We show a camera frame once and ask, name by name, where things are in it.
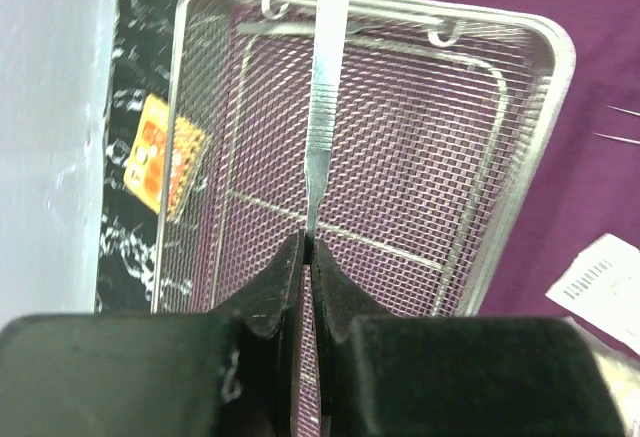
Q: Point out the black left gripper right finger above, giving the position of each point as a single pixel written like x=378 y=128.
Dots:
x=385 y=375

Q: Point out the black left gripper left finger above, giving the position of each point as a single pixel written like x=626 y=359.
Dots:
x=230 y=371

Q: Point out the small white blue packet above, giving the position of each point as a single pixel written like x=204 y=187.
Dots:
x=601 y=286

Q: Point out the metal mesh instrument tray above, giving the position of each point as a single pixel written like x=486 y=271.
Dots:
x=442 y=117

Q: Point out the purple cloth drape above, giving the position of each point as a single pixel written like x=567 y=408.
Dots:
x=585 y=186

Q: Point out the straight steel tweezers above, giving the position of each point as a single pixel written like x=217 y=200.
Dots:
x=618 y=139

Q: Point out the curved tip steel tweezers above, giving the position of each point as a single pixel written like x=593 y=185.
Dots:
x=626 y=111

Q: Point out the steel scalpel handle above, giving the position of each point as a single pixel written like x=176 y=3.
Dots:
x=329 y=38
x=295 y=28

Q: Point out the orange circuit board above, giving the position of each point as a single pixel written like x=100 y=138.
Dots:
x=144 y=171

